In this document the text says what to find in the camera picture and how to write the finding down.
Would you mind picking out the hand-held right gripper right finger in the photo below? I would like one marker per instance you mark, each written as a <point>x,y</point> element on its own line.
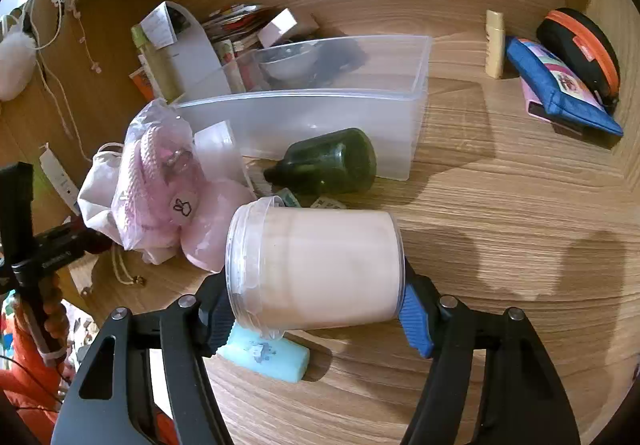
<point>416,322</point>

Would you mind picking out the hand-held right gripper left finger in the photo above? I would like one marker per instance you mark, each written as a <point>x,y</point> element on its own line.
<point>219,331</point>

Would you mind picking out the clear jar with pale cream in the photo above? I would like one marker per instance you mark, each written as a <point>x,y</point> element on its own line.
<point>320,265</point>

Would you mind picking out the clear plastic storage box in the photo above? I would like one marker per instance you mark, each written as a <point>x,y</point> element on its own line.
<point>320,115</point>

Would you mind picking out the wooden desktop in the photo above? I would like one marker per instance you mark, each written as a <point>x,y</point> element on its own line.
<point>500,225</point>

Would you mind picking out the person's left hand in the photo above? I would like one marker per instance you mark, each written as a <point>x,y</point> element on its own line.
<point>56,325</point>

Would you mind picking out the white power strip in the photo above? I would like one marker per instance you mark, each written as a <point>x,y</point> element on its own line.
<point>60,175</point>

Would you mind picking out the light blue eraser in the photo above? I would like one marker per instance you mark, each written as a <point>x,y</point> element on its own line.
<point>280,357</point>

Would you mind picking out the small printed packets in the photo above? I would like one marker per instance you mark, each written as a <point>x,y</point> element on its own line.
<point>327,202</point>

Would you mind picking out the orange clothing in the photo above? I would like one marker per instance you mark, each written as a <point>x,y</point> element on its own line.
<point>25,375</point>

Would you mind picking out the white fluffy object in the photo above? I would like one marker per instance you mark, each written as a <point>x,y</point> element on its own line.
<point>15,65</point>

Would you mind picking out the dark green glass bottle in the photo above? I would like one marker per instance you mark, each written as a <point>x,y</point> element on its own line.
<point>335,162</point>

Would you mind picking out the white receipt paper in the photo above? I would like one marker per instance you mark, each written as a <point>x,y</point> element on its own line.
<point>159,27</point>

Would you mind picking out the white bowl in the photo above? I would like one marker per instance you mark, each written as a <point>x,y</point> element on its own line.
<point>289,62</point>

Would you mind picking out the blue pencil case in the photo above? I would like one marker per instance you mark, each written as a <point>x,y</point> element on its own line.
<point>555,80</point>

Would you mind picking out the cream tube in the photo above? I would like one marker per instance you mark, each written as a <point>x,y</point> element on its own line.
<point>495,45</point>

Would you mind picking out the small white box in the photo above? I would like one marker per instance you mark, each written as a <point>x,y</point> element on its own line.
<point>279,27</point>

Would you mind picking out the black and orange round case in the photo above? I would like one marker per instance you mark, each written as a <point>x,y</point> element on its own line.
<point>580,50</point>

